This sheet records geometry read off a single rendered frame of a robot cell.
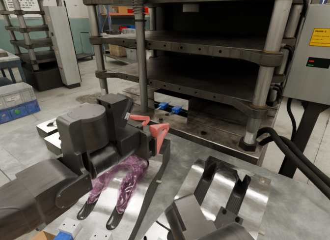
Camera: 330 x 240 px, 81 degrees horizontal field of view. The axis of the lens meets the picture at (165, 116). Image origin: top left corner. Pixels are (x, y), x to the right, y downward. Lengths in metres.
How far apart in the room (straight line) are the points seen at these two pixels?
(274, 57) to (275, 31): 0.10
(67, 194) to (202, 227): 0.20
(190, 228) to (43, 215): 0.20
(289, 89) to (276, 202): 0.52
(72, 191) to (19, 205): 0.06
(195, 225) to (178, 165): 0.63
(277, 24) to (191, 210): 0.78
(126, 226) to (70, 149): 0.42
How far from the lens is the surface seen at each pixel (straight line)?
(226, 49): 1.07
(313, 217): 0.93
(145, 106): 1.42
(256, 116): 1.02
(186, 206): 0.34
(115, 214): 0.73
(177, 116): 1.31
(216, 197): 0.70
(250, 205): 0.70
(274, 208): 0.89
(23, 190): 0.33
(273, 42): 0.95
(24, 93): 3.69
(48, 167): 0.35
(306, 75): 1.09
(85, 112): 0.33
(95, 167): 0.35
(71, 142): 0.32
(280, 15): 0.94
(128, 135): 0.37
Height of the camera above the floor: 1.44
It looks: 28 degrees down
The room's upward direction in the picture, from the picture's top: straight up
